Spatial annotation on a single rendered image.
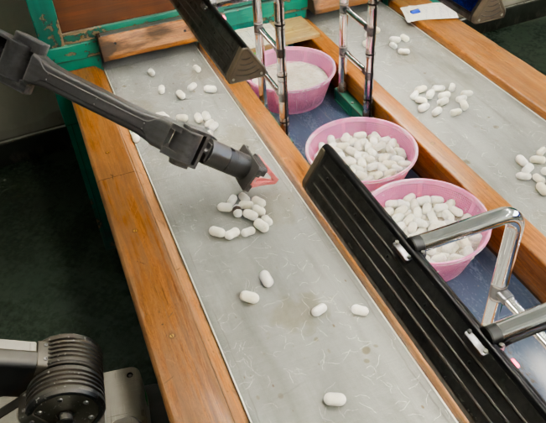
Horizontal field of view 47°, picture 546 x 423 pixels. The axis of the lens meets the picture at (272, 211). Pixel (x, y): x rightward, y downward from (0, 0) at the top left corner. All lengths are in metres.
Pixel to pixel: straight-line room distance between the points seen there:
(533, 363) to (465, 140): 0.61
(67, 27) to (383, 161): 1.01
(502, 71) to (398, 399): 1.09
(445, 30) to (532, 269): 0.98
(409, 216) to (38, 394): 0.80
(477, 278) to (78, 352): 0.79
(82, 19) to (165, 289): 1.01
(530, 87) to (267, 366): 1.09
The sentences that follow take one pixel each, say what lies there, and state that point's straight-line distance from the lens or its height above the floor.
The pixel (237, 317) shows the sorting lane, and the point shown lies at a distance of 1.19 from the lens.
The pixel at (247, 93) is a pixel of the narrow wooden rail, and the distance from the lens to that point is 1.77.
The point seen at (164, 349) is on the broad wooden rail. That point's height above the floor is 0.76.
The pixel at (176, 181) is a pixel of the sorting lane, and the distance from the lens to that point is 1.52.
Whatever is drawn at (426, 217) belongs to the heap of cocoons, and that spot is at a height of 0.73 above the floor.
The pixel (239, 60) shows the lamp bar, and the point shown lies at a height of 1.09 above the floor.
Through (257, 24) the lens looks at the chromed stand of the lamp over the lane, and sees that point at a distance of 1.65.
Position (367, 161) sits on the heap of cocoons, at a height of 0.73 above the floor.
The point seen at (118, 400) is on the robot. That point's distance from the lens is 1.46.
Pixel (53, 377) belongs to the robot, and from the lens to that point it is 1.13.
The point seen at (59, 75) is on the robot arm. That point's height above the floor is 1.05.
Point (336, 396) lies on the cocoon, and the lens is 1.06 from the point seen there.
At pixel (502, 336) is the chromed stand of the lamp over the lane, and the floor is 1.12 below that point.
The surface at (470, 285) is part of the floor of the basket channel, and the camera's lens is 1.36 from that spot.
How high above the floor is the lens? 1.66
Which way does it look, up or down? 41 degrees down
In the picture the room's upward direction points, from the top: 4 degrees counter-clockwise
